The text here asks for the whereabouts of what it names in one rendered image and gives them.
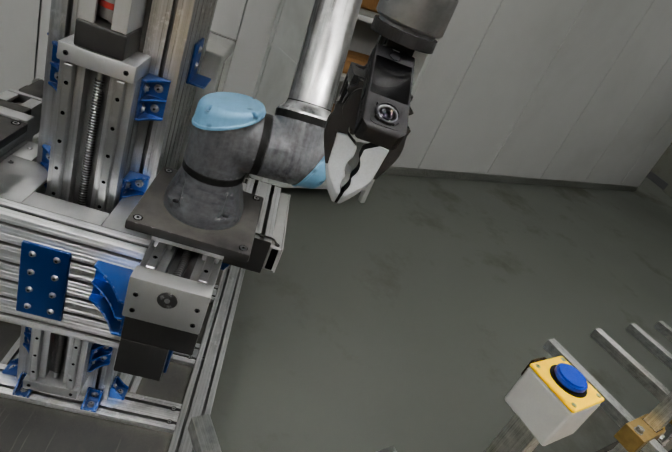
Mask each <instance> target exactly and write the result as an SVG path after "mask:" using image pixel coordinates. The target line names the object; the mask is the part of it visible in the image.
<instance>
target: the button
mask: <svg viewBox="0 0 672 452"><path fill-rule="evenodd" d="M554 372H555V375H556V377H557V379H558V380H559V382H560V383H561V384H562V385H563V386H565V387H566V388H567V389H569V390H571V391H573V392H576V393H583V392H585V390H586V389H587V388H588V384H587V381H586V379H585V377H584V376H583V375H582V373H581V372H580V371H578V370H577V369H576V368H574V367H573V366H571V365H569V364H565V363H559V364H558V365H557V366H556V367H555V369H554Z"/></svg>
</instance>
